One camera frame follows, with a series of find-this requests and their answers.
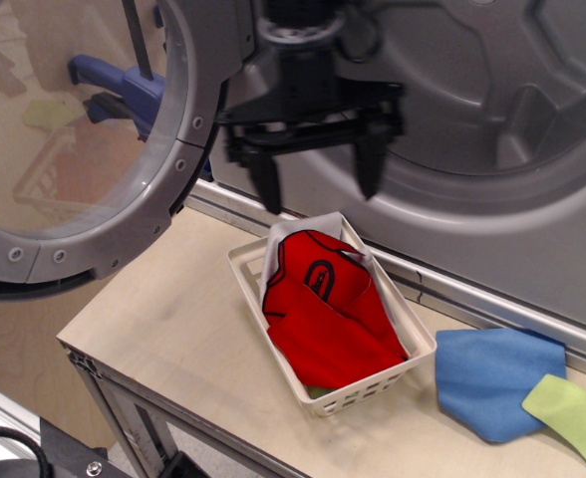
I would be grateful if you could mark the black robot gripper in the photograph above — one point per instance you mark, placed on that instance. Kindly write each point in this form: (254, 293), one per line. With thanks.
(311, 107)

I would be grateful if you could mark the red cloth with black trim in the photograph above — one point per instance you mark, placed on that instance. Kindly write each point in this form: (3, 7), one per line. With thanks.
(313, 264)

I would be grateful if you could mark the white plastic laundry basket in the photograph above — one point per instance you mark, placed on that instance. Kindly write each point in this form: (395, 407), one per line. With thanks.
(246, 261)

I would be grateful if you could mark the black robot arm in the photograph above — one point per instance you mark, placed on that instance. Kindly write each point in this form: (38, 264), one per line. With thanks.
(298, 12)

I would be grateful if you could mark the grey washing machine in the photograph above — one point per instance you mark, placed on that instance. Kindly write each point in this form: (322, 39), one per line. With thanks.
(488, 181)

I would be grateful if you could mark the plain red cloth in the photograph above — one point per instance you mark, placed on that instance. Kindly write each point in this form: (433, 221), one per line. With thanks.
(326, 349)

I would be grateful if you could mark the blue bar clamp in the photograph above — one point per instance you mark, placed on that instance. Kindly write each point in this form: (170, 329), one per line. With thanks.
(125, 95)

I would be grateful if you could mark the round glass washer door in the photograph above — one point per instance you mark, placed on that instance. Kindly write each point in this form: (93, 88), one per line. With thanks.
(81, 200)

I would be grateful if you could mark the green cloth in basket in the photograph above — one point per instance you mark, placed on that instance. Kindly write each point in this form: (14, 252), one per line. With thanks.
(316, 392)

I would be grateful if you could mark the blue cloth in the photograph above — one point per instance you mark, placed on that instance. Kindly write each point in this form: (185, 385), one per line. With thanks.
(483, 376)

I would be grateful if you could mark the green cloth on table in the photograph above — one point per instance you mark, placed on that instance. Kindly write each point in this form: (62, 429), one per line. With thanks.
(561, 405)

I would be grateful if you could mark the aluminium table frame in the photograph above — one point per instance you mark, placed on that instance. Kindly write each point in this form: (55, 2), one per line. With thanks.
(141, 420)

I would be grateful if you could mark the black base with cable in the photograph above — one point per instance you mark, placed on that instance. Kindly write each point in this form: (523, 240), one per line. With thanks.
(57, 455)

